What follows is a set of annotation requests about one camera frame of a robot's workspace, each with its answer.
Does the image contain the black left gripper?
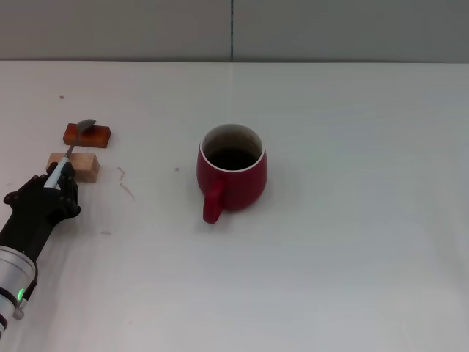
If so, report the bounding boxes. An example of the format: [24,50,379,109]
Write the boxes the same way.
[0,163,81,263]

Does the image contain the blue handled metal spoon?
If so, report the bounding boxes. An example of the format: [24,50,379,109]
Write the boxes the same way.
[43,118,97,190]

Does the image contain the red ceramic cup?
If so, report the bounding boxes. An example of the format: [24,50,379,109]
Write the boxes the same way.
[196,123,268,224]

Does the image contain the light wooden block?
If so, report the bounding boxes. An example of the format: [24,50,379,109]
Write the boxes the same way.
[46,153,100,183]

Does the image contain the red-brown wooden block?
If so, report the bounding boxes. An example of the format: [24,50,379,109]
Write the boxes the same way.
[62,123,111,149]

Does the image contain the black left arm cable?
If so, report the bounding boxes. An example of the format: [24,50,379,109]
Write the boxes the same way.
[16,269,40,320]

